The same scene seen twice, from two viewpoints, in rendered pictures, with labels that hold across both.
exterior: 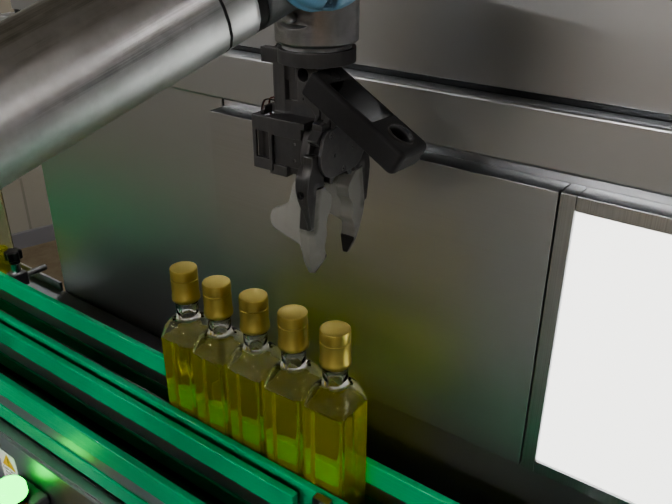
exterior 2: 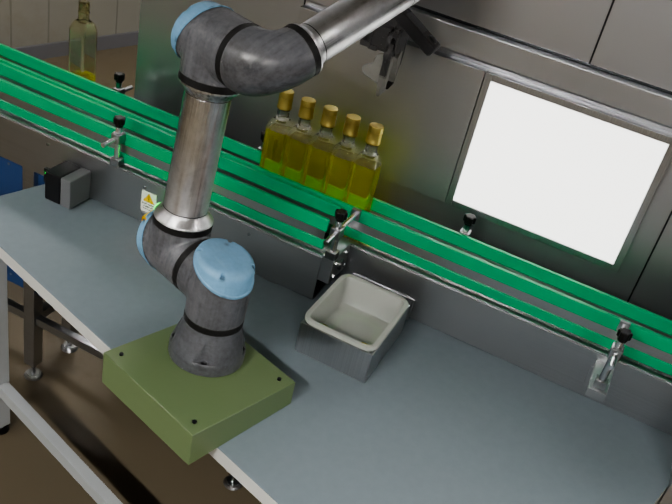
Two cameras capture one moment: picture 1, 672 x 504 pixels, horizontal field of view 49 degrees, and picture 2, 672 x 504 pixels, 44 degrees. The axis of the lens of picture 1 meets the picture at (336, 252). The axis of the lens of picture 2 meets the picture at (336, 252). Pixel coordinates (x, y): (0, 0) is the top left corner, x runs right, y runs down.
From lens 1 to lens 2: 118 cm
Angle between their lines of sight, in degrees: 17
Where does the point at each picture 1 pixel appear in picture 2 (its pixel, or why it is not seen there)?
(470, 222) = (441, 82)
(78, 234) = (160, 67)
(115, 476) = (239, 199)
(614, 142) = (511, 53)
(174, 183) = not seen: hidden behind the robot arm
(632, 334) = (506, 137)
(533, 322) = (463, 131)
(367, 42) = not seen: outside the picture
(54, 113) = (371, 26)
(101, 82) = (383, 18)
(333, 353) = (375, 136)
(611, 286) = (500, 115)
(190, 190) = not seen: hidden behind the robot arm
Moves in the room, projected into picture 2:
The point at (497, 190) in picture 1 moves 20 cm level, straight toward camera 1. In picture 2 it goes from (457, 68) to (465, 103)
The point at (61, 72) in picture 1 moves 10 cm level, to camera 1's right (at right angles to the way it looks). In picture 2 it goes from (376, 14) to (430, 22)
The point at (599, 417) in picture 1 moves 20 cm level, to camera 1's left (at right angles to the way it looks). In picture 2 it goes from (486, 176) to (405, 169)
